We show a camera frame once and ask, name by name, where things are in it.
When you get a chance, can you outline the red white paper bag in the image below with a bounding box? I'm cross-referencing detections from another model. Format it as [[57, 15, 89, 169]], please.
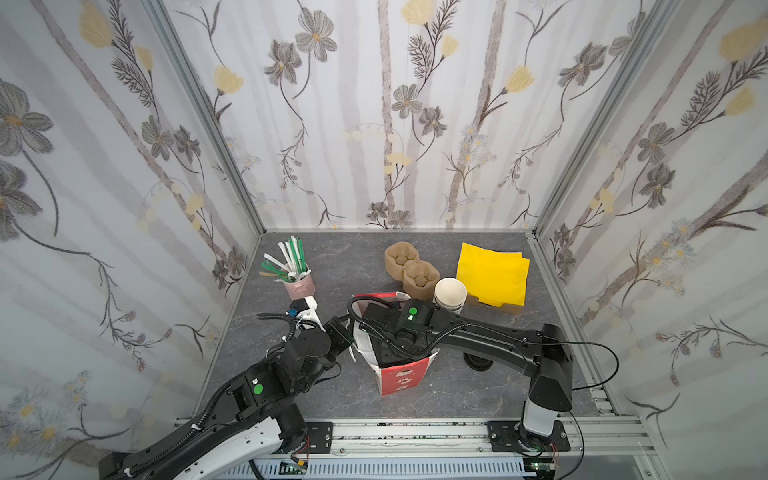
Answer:
[[348, 292, 439, 396]]

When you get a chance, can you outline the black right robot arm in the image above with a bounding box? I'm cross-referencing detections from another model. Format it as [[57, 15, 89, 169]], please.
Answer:
[[347, 295, 605, 455]]

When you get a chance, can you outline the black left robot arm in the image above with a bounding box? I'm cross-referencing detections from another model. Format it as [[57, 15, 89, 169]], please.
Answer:
[[98, 316, 354, 479]]

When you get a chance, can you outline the pink straw holder cup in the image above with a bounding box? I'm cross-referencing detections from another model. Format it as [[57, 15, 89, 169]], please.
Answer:
[[283, 272, 316, 300]]

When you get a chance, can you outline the brown pulp cup carrier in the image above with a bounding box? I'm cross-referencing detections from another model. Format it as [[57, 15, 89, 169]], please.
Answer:
[[384, 241, 441, 301]]

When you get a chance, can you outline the stack of paper cups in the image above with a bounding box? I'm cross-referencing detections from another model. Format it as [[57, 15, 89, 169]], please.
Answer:
[[433, 278, 468, 315]]

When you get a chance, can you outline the single black lid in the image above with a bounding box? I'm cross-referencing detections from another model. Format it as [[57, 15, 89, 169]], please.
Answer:
[[463, 353, 493, 372]]

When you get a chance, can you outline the brown cardboard napkin holder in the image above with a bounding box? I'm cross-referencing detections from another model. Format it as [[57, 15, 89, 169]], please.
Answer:
[[466, 295, 524, 315]]

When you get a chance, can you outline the yellow napkin stack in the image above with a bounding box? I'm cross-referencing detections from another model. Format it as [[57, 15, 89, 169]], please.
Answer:
[[456, 243, 530, 307]]

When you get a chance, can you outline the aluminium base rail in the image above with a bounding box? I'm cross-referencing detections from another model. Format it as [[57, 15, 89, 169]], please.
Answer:
[[167, 416, 667, 480]]

